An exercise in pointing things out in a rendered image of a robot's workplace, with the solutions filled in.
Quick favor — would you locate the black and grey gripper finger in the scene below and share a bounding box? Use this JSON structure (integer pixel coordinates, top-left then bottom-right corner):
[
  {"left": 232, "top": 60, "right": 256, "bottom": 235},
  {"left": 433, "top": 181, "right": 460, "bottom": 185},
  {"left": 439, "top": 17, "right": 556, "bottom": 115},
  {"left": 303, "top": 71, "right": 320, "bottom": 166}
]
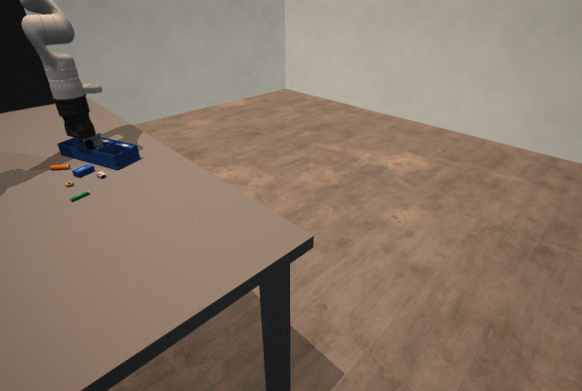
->
[
  {"left": 85, "top": 132, "right": 103, "bottom": 149},
  {"left": 82, "top": 139, "right": 94, "bottom": 150}
]

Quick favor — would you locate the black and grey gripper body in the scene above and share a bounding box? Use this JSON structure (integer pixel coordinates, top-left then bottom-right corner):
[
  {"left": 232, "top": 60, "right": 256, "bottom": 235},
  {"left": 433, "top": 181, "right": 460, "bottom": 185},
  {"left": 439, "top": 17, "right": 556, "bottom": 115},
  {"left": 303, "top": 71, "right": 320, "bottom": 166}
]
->
[{"left": 48, "top": 77, "right": 103, "bottom": 139}]

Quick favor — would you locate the blue rack of bins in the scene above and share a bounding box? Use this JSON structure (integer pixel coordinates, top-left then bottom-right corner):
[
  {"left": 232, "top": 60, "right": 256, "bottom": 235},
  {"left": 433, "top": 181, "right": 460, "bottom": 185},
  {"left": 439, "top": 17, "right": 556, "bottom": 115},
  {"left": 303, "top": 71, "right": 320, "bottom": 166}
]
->
[{"left": 58, "top": 137, "right": 141, "bottom": 171}]

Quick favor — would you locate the blue nine-volt battery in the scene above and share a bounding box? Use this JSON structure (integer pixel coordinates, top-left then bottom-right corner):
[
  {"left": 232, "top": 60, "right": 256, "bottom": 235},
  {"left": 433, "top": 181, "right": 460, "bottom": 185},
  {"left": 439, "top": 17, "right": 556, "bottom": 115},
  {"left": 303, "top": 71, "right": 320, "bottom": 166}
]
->
[{"left": 72, "top": 164, "right": 95, "bottom": 178}]

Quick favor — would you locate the green aaa battery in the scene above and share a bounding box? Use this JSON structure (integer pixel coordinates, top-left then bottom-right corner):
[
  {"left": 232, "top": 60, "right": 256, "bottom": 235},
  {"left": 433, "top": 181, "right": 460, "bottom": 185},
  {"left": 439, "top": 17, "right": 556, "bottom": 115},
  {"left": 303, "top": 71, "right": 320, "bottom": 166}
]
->
[{"left": 70, "top": 191, "right": 90, "bottom": 202}]

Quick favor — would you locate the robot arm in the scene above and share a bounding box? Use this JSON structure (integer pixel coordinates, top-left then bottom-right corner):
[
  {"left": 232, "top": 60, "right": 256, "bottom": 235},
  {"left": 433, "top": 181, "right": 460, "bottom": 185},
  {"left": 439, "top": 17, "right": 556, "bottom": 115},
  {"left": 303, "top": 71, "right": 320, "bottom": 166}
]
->
[{"left": 20, "top": 0, "right": 78, "bottom": 80}]

